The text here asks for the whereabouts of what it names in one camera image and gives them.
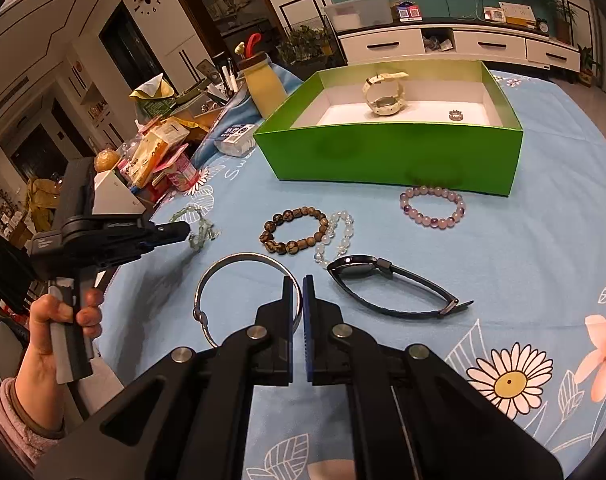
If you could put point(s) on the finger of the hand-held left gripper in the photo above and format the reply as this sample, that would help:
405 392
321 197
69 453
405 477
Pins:
170 229
155 246

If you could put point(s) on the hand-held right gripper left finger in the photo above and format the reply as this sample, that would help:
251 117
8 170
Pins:
288 320

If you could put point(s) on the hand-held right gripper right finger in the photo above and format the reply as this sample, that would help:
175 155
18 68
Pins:
309 330

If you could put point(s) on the silver bangle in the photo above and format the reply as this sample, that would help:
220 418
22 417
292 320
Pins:
201 316

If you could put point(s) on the green cardboard box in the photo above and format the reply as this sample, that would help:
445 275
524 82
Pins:
383 160

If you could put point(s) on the cream wrist watch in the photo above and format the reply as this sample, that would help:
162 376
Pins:
383 105

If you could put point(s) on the person's left forearm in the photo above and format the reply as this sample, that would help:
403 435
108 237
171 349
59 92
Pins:
8 430

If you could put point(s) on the person's left hand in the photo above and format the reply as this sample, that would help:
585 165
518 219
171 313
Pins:
40 350

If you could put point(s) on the white box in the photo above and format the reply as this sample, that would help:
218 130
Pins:
115 197

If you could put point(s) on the pink yogurt cup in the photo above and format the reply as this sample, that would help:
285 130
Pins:
183 175

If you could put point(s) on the black smart band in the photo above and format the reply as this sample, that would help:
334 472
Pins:
355 267

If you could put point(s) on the yellow round fruit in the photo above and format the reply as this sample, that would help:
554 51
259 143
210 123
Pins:
107 161

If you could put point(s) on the cardboard box with pens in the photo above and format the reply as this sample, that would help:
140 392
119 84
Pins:
208 117

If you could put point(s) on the green carton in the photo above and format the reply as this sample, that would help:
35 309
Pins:
158 107

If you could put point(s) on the yellow green cloth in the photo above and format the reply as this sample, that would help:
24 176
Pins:
150 89

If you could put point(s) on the blue floral tablecloth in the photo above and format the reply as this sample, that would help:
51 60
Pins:
433 260

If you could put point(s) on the yellow water bottle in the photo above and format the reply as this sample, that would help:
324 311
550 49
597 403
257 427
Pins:
265 90

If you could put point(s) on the black framed glass door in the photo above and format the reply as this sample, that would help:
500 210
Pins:
128 55

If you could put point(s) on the bushy potted plant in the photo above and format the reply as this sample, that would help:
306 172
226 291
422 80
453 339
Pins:
303 42

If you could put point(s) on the translucent storage box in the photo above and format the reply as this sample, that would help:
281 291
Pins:
358 12

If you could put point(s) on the red and blue stand cards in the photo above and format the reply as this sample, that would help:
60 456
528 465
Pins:
408 11

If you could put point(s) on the white tv cabinet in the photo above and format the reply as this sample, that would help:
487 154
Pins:
488 42

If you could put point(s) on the white boxes on cabinet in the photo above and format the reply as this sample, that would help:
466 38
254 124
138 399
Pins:
508 12

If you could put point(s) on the black alarm clock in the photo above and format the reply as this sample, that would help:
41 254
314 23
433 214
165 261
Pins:
542 25

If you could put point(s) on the small potted plant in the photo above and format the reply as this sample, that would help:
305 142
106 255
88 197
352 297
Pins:
587 65

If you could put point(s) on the tall potted plant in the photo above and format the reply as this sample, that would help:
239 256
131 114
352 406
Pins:
560 15

